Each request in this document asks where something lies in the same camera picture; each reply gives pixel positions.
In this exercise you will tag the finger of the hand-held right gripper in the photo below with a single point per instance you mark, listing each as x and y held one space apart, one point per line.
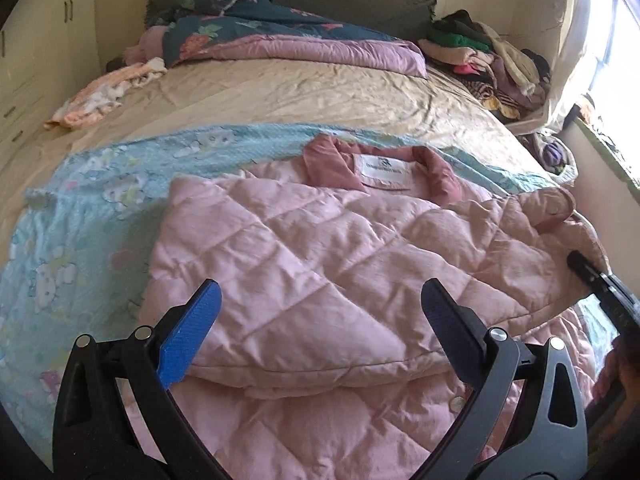
582 265

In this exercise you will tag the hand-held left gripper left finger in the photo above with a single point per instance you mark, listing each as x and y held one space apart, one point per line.
192 332

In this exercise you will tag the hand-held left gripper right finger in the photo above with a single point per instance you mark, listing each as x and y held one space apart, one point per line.
452 325

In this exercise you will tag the pink quilted jacket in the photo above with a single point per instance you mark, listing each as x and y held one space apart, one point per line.
300 260

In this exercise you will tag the white bag of clothes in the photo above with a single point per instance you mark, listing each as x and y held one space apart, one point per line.
552 152

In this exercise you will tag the pile of clothes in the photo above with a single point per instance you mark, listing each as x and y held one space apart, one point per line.
475 50

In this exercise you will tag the colourful cloth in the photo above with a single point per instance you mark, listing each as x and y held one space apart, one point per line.
587 110

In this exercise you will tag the blue cartoon print blanket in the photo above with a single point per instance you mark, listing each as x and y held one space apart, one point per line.
75 220

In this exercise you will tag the window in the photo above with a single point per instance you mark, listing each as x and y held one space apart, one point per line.
620 45

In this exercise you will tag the cream curtain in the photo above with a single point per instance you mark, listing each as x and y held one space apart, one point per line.
575 35

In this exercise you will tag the peach floral garment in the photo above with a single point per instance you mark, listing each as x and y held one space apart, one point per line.
100 97

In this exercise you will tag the bed with beige sheet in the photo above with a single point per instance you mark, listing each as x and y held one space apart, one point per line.
300 100

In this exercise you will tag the dark floral quilt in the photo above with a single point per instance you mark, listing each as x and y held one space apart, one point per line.
280 25

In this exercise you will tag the cream wardrobe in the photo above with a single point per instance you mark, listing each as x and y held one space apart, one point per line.
40 35

